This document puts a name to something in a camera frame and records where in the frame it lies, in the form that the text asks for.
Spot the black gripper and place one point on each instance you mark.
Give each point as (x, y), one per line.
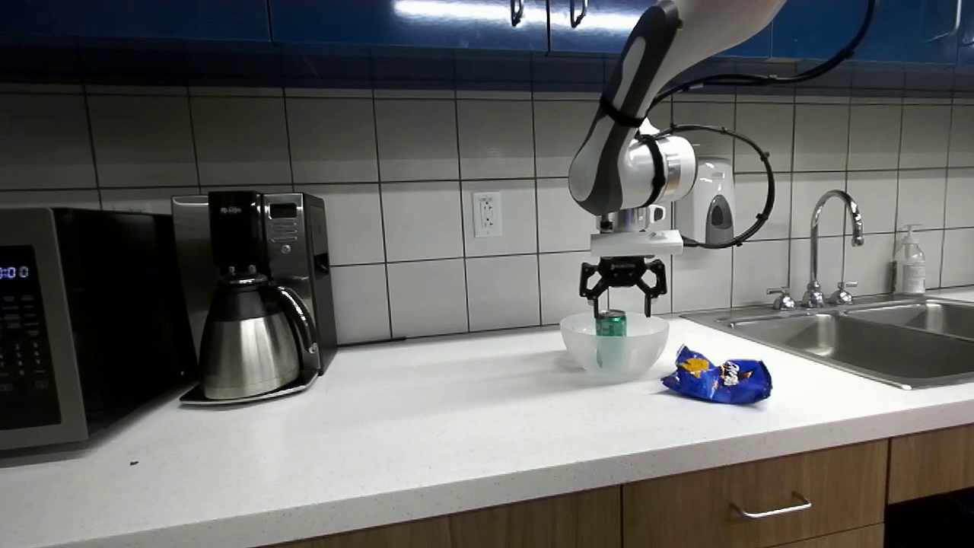
(623, 272)

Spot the green sprite can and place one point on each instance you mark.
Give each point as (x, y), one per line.
(612, 325)

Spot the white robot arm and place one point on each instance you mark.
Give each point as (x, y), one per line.
(629, 168)

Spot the clear plastic bowl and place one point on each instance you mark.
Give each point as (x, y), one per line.
(582, 352)

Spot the blue Doritos chip bag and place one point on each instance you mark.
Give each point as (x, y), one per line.
(719, 378)

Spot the wooden drawer front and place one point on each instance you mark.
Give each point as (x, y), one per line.
(489, 521)
(932, 462)
(690, 489)

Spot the chrome sink faucet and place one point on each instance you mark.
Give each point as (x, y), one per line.
(818, 243)

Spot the stainless steel double sink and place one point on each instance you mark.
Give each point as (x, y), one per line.
(883, 339)

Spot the clear soap bottle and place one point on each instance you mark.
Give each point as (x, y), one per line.
(912, 265)

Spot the blue upper cabinet door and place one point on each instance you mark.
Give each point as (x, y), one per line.
(405, 22)
(812, 26)

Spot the black coffee maker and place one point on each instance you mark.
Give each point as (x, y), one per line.
(274, 232)

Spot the steel coffee carafe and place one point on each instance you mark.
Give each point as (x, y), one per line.
(255, 345)

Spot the black steel microwave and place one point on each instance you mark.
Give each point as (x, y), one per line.
(63, 325)

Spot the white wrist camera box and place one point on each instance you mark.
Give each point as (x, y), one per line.
(636, 241)

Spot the white wall soap dispenser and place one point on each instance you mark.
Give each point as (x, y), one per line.
(717, 203)

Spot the white wall outlet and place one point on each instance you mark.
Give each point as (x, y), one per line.
(489, 214)

